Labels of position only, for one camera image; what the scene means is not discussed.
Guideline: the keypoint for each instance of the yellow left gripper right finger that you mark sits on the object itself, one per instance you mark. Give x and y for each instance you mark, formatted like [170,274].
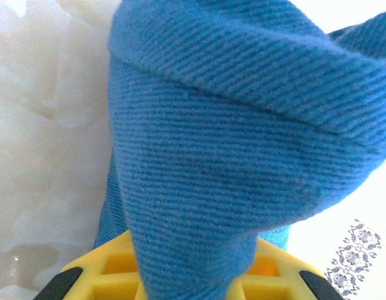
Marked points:
[280,278]

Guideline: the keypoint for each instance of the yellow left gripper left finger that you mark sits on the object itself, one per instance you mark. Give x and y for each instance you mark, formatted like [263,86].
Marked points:
[95,275]

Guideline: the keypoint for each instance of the blue long pants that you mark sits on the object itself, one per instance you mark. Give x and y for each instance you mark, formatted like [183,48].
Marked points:
[217,140]

